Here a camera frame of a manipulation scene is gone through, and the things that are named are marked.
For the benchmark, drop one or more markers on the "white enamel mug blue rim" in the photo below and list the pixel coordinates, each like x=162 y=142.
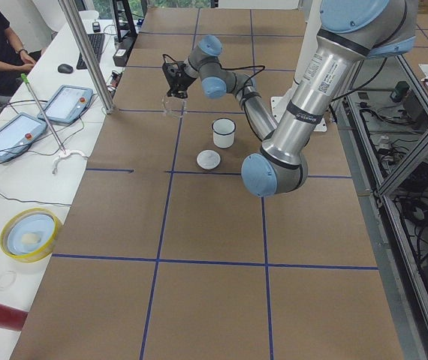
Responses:
x=223 y=132

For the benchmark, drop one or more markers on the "aluminium frame post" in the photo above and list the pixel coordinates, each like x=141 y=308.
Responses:
x=75 y=22

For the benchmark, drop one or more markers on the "black computer box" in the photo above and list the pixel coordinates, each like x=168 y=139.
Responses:
x=123 y=51

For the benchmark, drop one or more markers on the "near blue teach pendant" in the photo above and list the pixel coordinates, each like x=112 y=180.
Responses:
x=18 y=135

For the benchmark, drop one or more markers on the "far blue teach pendant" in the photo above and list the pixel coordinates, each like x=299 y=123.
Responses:
x=68 y=104

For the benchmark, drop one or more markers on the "grabber stick green handle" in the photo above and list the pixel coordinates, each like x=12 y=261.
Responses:
x=64 y=153

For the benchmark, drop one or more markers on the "black computer mouse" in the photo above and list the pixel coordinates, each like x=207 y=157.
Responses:
x=65 y=69

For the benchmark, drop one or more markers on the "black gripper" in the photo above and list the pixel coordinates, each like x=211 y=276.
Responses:
x=179 y=79

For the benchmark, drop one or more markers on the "white ceramic lid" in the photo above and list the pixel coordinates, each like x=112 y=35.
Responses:
x=208 y=159

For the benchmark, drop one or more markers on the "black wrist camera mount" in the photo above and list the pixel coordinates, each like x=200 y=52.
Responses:
x=173 y=72

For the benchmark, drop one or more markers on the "yellow rimmed bowl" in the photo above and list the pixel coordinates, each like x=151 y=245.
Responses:
x=30 y=235

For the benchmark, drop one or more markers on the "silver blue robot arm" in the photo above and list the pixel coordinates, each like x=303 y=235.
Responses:
x=350 y=31

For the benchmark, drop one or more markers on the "blue teach pendant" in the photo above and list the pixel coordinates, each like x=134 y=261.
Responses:
x=18 y=135
x=68 y=104

